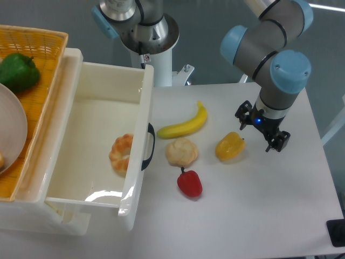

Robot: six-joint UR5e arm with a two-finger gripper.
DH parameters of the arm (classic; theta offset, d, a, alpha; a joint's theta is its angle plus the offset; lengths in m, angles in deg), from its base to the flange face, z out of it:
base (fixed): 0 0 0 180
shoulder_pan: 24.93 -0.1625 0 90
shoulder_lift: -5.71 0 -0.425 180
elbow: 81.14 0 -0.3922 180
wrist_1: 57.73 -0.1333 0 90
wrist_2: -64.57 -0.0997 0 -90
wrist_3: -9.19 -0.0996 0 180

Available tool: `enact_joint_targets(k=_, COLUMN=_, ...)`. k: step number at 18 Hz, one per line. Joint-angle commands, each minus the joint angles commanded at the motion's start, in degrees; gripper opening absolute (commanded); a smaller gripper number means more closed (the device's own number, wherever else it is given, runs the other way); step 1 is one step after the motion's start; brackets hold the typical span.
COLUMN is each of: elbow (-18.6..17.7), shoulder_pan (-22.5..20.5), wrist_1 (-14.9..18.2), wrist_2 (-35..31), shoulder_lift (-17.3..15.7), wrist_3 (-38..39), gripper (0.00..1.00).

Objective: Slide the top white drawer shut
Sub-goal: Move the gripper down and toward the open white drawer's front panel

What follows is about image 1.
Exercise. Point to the black device at table edge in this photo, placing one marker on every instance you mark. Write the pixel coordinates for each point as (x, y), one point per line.
(336, 230)

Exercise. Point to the cream puff pastry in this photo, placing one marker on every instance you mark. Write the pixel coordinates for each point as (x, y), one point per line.
(181, 152)

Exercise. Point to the glazed ring doughnut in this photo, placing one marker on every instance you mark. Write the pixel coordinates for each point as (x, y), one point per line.
(120, 154)

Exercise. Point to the beige plate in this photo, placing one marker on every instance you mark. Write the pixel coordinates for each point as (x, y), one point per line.
(13, 128)

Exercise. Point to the green bell pepper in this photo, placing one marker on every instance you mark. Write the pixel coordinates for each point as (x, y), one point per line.
(19, 72)

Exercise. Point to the white top drawer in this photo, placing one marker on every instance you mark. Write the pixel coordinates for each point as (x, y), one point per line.
(110, 101)

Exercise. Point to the yellow banana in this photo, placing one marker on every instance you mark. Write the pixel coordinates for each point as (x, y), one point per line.
(185, 128)

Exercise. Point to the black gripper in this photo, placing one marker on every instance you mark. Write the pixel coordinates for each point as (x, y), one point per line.
(276, 139)

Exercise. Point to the orange woven basket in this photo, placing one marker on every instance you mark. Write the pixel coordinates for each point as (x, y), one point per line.
(47, 48)

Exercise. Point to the black drawer handle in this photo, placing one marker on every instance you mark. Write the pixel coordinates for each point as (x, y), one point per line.
(150, 147)

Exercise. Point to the white drawer cabinet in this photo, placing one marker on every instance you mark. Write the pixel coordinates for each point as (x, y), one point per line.
(31, 211)

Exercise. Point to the yellow bell pepper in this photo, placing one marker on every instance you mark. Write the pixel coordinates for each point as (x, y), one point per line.
(230, 146)

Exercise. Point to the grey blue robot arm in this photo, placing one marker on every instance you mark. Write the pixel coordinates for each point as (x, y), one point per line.
(260, 53)

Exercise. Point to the red bell pepper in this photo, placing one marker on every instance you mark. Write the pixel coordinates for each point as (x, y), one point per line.
(189, 183)

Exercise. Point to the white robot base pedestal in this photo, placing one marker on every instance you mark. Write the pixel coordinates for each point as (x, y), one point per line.
(153, 45)

